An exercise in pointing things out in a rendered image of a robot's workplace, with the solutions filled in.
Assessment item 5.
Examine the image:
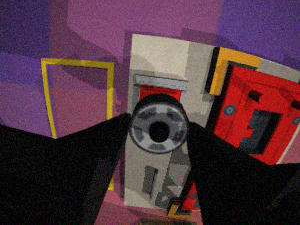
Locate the yellow rectangular outline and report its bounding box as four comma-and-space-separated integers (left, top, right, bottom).
41, 58, 115, 139

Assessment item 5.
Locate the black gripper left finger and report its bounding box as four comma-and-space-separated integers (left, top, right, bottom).
0, 113, 131, 225

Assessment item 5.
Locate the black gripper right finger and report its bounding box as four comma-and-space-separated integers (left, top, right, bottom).
187, 123, 300, 225

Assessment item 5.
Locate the grey and black wheel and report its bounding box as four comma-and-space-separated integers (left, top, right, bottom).
129, 93, 190, 154

